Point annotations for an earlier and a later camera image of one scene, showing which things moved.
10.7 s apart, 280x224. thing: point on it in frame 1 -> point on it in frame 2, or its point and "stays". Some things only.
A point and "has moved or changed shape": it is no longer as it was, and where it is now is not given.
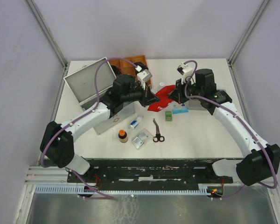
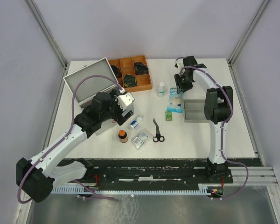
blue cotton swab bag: x=178 y=108 has moved or changed shape
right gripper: x=178 y=94 -> x=180 y=86
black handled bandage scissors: x=158 y=137 stays
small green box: x=168 y=116 stays
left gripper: x=149 y=98 -> x=120 y=118
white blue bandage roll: x=134 y=123 stays
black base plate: x=150 y=172 stays
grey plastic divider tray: x=194 y=104 has moved or changed shape
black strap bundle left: x=116 y=70 stays
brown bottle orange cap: x=122 y=136 stays
